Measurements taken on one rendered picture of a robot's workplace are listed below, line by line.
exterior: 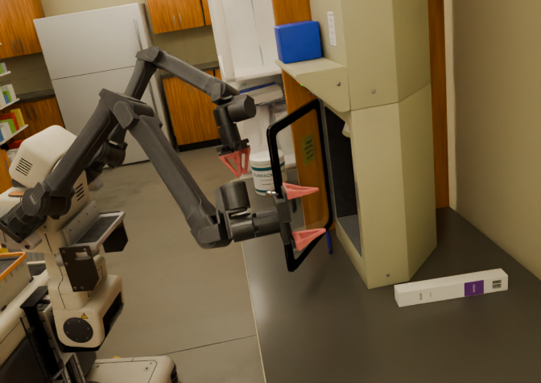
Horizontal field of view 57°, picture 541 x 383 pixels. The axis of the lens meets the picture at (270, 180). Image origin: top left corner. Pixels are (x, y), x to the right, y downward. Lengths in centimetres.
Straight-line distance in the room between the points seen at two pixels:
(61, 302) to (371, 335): 106
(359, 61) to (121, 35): 504
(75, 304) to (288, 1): 117
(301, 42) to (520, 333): 83
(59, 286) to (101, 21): 454
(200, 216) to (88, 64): 509
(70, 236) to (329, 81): 98
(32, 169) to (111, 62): 449
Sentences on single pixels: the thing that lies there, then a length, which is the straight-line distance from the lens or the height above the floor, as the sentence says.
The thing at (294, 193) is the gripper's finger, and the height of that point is 128.
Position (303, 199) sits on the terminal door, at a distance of 136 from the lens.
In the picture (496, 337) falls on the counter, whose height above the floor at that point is 94.
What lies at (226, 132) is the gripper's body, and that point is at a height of 133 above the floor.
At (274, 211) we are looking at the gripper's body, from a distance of 108.
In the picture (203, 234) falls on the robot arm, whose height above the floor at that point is 122.
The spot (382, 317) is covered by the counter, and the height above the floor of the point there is 94.
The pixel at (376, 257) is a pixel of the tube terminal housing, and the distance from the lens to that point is 129.
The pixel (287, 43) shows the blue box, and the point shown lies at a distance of 129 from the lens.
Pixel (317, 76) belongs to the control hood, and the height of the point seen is 150.
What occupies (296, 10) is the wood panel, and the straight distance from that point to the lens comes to 147.
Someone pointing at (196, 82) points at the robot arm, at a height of 146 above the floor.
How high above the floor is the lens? 168
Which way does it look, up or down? 20 degrees down
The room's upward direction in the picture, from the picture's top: 9 degrees counter-clockwise
